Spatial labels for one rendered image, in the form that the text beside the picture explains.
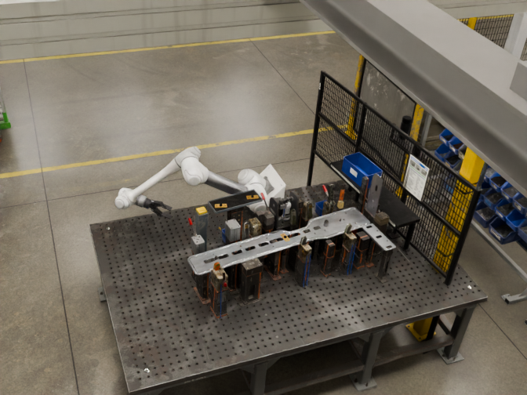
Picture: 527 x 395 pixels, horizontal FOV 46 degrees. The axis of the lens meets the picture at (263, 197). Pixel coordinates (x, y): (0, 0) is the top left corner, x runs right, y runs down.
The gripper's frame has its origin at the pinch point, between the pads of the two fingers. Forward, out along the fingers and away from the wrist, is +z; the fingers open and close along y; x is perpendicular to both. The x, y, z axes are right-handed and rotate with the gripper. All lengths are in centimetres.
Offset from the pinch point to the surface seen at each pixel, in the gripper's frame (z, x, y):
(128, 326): 16, 97, -20
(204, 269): 47, 49, -42
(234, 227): 53, 12, -42
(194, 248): 34, 34, -35
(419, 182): 162, -73, -55
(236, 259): 63, 33, -40
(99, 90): -207, -238, 234
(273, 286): 93, 28, -12
